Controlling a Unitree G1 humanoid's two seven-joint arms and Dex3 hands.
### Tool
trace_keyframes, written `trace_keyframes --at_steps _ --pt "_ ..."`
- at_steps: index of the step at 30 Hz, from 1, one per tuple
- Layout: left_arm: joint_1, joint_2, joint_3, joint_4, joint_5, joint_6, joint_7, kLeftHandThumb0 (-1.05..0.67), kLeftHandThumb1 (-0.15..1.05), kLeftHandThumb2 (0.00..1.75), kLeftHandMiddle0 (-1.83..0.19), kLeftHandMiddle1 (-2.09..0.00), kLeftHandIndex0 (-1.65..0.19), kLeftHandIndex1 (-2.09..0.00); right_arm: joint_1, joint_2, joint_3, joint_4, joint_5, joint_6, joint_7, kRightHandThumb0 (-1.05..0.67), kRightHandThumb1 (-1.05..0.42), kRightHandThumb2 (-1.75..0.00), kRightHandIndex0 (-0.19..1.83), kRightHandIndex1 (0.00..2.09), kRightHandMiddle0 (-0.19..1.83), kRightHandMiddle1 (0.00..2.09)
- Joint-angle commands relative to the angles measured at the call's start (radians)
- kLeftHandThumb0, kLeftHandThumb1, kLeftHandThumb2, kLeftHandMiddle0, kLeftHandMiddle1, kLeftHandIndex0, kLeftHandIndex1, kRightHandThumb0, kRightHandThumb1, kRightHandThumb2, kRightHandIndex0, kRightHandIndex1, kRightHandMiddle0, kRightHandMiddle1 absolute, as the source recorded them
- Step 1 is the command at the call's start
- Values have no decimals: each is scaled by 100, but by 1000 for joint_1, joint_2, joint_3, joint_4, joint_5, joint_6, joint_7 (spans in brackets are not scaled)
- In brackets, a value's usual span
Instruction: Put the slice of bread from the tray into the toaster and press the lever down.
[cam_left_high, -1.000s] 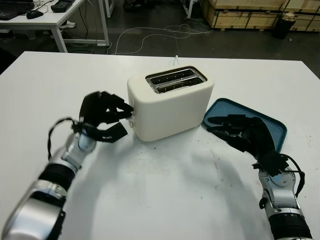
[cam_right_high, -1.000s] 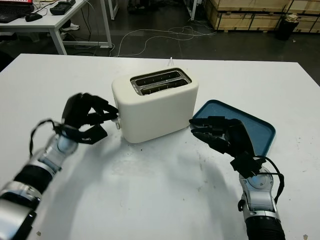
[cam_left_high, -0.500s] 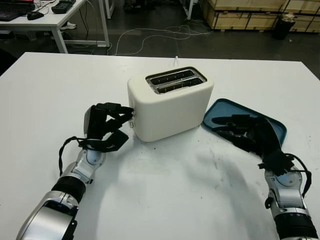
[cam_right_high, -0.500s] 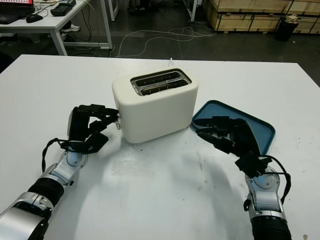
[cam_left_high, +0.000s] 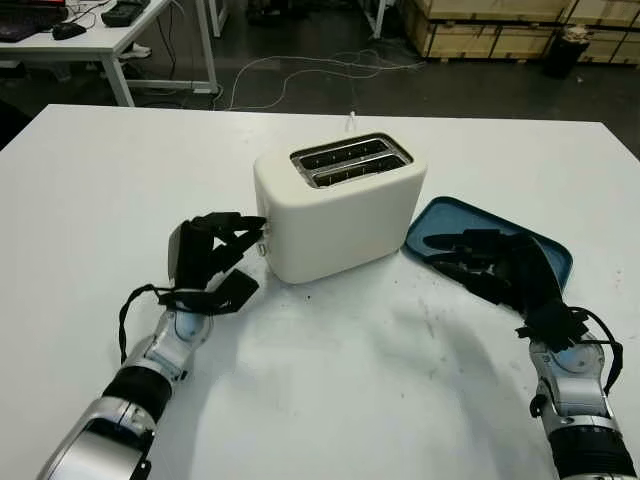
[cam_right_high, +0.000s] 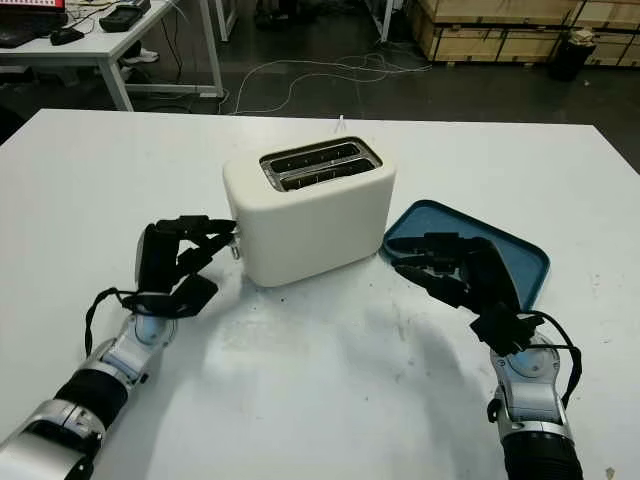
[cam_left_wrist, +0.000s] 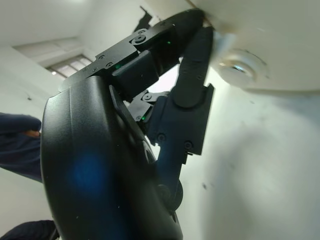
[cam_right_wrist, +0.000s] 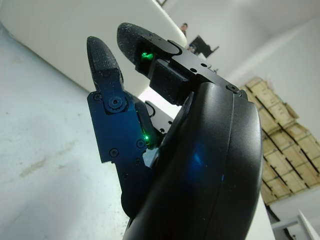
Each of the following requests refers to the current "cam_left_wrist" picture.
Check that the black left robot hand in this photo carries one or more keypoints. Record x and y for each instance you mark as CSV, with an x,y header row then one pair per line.
x,y
100,162

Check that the small toaster dial knob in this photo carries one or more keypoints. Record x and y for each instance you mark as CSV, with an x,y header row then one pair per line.
x,y
240,68

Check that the person in navy clothing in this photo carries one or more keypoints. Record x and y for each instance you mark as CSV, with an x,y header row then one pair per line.
x,y
17,150

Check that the cream white toaster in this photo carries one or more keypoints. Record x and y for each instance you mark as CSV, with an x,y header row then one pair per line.
x,y
275,25

